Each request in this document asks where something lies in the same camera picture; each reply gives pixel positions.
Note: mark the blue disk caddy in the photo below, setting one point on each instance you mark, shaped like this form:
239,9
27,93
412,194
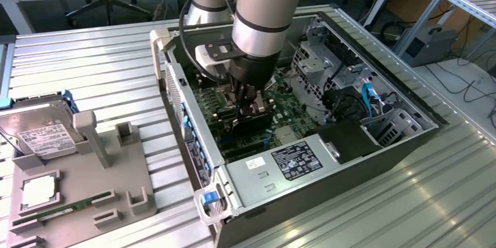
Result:
68,100

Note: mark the silver perforated drive cage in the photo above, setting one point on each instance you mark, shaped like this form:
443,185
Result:
309,68

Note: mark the black slot with blue latch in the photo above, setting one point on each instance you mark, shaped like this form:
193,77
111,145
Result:
244,147

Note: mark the silver disk bay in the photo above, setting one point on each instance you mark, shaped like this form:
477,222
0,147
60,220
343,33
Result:
403,123

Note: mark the silver power supply unit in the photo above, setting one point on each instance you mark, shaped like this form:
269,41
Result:
252,184

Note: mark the silver finned chipset heatsink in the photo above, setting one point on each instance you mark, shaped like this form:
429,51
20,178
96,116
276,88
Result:
288,137

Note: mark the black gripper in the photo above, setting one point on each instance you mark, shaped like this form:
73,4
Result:
252,68

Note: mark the silver CPU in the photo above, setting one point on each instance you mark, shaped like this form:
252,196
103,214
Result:
39,192

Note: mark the black plastic air shroud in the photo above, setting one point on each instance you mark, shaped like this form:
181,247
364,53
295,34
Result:
344,140

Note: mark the graphics card with metal bracket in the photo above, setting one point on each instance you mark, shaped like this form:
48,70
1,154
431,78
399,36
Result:
252,127

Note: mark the green motherboard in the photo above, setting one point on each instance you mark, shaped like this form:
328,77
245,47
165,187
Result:
288,108

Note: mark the grey parts rack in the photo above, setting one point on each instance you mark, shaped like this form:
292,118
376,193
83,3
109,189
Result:
77,178

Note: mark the aluminium frame rack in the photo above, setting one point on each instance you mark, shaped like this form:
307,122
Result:
464,1

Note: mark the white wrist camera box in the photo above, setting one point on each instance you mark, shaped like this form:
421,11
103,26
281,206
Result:
207,56

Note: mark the green RAM stick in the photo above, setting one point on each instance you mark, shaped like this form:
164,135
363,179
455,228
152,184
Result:
65,208

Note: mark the open black PC case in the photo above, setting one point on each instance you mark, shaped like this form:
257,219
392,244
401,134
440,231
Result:
348,178

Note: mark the silver hard disk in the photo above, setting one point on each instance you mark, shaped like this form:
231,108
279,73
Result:
43,132

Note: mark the black expansion slot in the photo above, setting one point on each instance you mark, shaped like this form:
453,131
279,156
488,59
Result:
248,153

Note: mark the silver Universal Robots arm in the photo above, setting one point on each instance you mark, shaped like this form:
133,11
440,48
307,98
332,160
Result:
259,12

